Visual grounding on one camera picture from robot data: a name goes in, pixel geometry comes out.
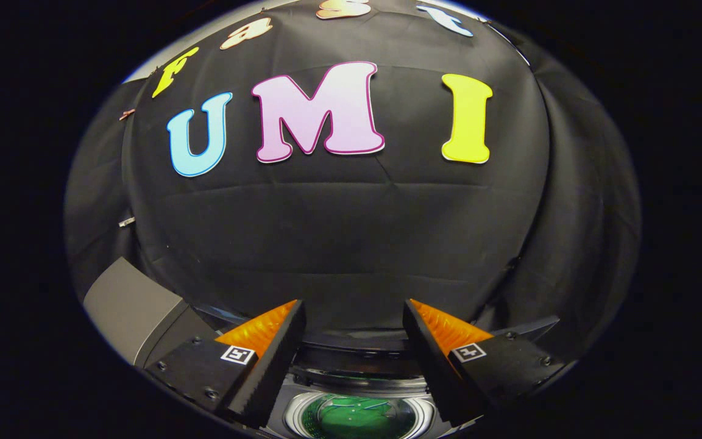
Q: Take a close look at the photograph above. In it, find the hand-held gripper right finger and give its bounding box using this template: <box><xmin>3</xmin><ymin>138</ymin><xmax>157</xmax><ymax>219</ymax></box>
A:
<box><xmin>402</xmin><ymin>298</ymin><xmax>569</xmax><ymax>427</ymax></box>

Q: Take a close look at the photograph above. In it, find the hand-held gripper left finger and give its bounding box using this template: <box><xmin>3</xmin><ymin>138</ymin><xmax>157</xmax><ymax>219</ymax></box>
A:
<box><xmin>143</xmin><ymin>299</ymin><xmax>307</xmax><ymax>429</ymax></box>

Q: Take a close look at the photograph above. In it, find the dark tinted washing machine lid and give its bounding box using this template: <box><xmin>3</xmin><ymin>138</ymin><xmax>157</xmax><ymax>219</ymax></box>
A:
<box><xmin>205</xmin><ymin>308</ymin><xmax>492</xmax><ymax>439</ymax></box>

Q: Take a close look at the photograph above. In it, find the green polo shirt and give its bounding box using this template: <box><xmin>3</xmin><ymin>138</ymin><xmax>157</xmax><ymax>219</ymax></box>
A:
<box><xmin>301</xmin><ymin>395</ymin><xmax>417</xmax><ymax>438</ymax></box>

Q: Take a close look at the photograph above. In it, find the black backdrop cloth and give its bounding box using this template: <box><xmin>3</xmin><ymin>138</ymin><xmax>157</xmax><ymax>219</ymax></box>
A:
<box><xmin>63</xmin><ymin>0</ymin><xmax>642</xmax><ymax>366</ymax></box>

